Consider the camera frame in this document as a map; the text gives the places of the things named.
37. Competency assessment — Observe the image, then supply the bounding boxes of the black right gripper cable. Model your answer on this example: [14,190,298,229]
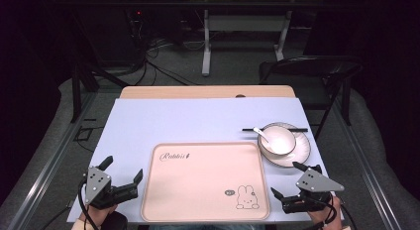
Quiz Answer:
[310,194,359,230]

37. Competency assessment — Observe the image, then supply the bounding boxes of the white-framed background table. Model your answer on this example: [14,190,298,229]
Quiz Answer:
[181,0,327,77]

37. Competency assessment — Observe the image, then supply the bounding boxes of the black folding chair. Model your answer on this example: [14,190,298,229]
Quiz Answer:
[259,55,365,141]

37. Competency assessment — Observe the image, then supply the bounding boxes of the black floor cables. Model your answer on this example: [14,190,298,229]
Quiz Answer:
[123,8,202,87]

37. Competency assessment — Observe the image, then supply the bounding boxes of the black metal stand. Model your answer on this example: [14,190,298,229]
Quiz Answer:
[69,57,131,124]

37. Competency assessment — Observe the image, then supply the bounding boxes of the pink tray with rabbit print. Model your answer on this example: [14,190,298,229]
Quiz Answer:
[140,142,271,223]

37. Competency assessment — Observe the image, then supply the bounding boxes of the light blue table mat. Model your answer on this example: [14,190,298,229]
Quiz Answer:
[66,97,345,224]

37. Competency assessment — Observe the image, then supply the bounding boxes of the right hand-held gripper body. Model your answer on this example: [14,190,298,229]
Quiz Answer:
[281,164,346,215]

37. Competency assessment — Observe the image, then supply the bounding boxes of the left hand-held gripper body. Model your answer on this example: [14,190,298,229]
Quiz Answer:
[84,167,140,210]

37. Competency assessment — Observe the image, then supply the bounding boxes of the metal floor rail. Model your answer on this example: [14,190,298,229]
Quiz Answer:
[332,100,402,230]
[5,91,97,230]

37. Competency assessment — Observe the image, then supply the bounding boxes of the black chopsticks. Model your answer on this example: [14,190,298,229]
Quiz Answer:
[241,127,309,133]

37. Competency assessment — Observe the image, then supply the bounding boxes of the wooden table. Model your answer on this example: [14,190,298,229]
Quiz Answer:
[119,84,296,99]

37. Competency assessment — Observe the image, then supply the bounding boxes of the person's right hand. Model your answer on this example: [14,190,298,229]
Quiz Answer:
[306,195,344,227]

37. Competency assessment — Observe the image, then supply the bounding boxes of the white ceramic spoon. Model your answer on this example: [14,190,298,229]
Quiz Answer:
[253,126,275,152]

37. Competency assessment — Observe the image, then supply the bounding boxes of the power strip with red light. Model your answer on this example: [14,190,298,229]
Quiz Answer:
[133,8,146,33]

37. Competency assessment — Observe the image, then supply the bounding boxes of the white plate with dark rim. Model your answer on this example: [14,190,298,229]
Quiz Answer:
[257,122,312,169]

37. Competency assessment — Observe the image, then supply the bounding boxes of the person's left hand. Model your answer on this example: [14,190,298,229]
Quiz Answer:
[77,203,119,230]

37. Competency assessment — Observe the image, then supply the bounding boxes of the white bowl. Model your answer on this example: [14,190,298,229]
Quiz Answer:
[259,124,297,157]

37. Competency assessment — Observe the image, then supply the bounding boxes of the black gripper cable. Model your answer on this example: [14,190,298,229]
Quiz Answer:
[77,178,101,230]
[310,194,359,230]

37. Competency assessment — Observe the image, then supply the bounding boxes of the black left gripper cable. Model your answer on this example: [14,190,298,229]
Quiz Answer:
[77,178,101,230]

